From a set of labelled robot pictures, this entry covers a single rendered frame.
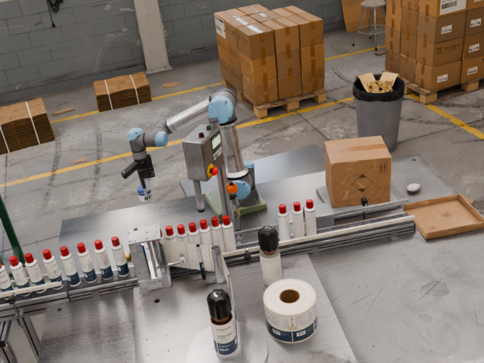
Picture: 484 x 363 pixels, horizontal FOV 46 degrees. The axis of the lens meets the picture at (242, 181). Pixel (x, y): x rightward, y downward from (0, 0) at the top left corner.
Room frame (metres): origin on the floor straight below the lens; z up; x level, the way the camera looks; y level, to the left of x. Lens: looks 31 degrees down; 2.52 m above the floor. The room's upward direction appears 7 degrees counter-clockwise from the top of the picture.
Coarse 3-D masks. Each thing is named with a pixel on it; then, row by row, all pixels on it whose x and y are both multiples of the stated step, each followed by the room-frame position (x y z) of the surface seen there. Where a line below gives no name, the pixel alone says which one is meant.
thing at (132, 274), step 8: (392, 216) 2.25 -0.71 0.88; (400, 216) 2.24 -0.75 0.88; (352, 224) 2.22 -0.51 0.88; (360, 224) 2.22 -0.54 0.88; (392, 224) 2.18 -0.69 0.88; (400, 224) 2.18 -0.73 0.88; (320, 232) 2.19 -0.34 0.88; (352, 232) 2.16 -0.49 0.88; (360, 232) 2.16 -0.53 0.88; (312, 240) 2.14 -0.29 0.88; (320, 240) 2.13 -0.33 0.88; (240, 248) 2.14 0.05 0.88; (280, 248) 2.11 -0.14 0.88; (232, 256) 2.09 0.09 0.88; (240, 256) 2.08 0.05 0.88; (104, 280) 2.03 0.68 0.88; (112, 280) 2.03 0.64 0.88; (120, 280) 2.02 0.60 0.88; (72, 288) 2.01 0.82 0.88; (80, 288) 2.00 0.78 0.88
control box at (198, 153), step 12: (192, 132) 2.22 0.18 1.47; (204, 132) 2.21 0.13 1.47; (216, 132) 2.22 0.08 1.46; (192, 144) 2.12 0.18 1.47; (204, 144) 2.11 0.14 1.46; (192, 156) 2.13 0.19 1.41; (204, 156) 2.11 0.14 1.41; (192, 168) 2.13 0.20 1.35; (204, 168) 2.11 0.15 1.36; (204, 180) 2.11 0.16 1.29
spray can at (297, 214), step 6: (294, 204) 2.15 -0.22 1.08; (294, 210) 2.16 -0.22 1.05; (300, 210) 2.15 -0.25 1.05; (294, 216) 2.14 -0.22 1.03; (300, 216) 2.14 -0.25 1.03; (294, 222) 2.14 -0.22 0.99; (300, 222) 2.14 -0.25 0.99; (294, 228) 2.15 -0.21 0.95; (300, 228) 2.14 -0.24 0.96; (294, 234) 2.15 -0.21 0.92; (300, 234) 2.13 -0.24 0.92
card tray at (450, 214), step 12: (408, 204) 2.35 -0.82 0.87; (420, 204) 2.36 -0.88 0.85; (432, 204) 2.37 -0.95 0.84; (444, 204) 2.36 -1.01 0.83; (456, 204) 2.35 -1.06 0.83; (468, 204) 2.29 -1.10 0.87; (420, 216) 2.28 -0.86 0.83; (432, 216) 2.27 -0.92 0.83; (444, 216) 2.26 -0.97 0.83; (456, 216) 2.24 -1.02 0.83; (468, 216) 2.23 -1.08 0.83; (480, 216) 2.18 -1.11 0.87; (420, 228) 2.18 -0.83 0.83; (432, 228) 2.17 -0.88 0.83; (444, 228) 2.16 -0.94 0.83; (456, 228) 2.11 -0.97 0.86; (468, 228) 2.12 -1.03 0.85; (480, 228) 2.13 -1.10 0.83
